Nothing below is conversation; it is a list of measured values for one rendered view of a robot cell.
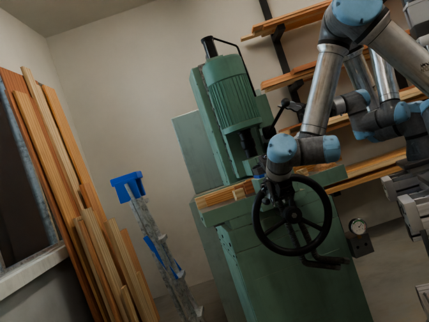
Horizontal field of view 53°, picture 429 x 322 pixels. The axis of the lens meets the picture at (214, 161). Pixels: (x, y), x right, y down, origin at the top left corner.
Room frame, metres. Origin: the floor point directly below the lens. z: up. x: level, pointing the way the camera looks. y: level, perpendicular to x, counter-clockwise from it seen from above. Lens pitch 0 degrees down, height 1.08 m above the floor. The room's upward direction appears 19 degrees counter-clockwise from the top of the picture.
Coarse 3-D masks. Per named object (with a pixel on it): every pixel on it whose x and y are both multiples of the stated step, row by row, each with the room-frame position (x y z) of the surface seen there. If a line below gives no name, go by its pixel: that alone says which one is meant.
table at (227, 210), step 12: (336, 168) 1.72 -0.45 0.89; (324, 180) 1.71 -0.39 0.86; (336, 180) 1.71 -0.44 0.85; (300, 192) 1.60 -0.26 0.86; (216, 204) 1.78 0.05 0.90; (228, 204) 1.66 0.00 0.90; (240, 204) 1.67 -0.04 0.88; (252, 204) 1.67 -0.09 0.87; (264, 204) 1.58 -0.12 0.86; (276, 204) 1.59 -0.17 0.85; (204, 216) 1.65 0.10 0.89; (216, 216) 1.66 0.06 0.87; (228, 216) 1.66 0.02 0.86; (240, 216) 1.67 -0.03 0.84
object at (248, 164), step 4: (244, 160) 1.89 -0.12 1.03; (248, 160) 1.79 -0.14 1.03; (252, 160) 1.80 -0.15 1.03; (256, 160) 1.80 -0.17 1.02; (244, 164) 1.90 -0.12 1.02; (248, 164) 1.80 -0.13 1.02; (252, 164) 1.80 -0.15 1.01; (256, 164) 1.80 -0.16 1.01; (248, 168) 1.83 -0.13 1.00; (248, 172) 1.86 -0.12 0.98
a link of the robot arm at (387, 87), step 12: (372, 60) 1.67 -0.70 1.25; (384, 60) 1.64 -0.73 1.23; (384, 72) 1.63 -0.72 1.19; (384, 84) 1.62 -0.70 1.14; (396, 84) 1.63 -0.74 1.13; (384, 96) 1.62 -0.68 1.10; (396, 96) 1.61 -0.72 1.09; (384, 108) 1.61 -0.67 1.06; (396, 108) 1.58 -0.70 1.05; (408, 108) 1.60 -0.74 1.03; (384, 120) 1.61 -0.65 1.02; (396, 120) 1.59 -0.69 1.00
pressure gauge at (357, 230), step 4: (352, 220) 1.66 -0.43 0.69; (356, 220) 1.65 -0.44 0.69; (360, 220) 1.65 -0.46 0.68; (352, 224) 1.65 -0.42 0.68; (356, 224) 1.65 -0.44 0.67; (360, 224) 1.65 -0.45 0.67; (364, 224) 1.65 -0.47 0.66; (352, 228) 1.65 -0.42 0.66; (356, 228) 1.65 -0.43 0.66; (360, 228) 1.65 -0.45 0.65; (364, 228) 1.65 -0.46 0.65; (352, 232) 1.65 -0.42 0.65; (356, 232) 1.65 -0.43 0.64; (360, 232) 1.65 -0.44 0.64; (364, 232) 1.65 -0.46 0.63; (360, 236) 1.67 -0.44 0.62
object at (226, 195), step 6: (300, 168) 1.86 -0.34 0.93; (306, 168) 1.86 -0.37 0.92; (312, 168) 1.86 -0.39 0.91; (222, 192) 1.82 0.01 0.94; (228, 192) 1.82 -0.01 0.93; (210, 198) 1.81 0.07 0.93; (216, 198) 1.82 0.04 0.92; (222, 198) 1.82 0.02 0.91; (228, 198) 1.82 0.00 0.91; (210, 204) 1.81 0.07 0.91
